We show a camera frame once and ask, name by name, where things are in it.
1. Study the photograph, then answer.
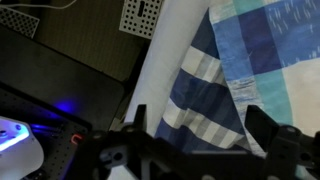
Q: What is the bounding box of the striped bed sheet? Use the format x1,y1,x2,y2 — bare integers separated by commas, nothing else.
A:
155,14,250,153

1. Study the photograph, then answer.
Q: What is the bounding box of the blue white checkered blanket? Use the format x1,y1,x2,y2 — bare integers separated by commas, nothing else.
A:
209,0,320,180

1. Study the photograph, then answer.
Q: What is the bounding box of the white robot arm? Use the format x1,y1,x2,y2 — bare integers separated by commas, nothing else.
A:
0,105,278,180

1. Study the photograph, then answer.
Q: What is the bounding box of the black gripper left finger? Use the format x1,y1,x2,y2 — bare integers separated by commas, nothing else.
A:
133,104,147,131

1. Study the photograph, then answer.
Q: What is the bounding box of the red handled clamp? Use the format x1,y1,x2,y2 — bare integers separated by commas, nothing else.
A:
70,134,83,145

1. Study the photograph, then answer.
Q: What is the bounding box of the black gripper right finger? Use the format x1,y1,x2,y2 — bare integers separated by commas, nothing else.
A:
245,105,279,153

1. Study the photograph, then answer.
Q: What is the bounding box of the white perforated box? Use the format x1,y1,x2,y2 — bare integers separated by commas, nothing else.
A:
119,0,164,39

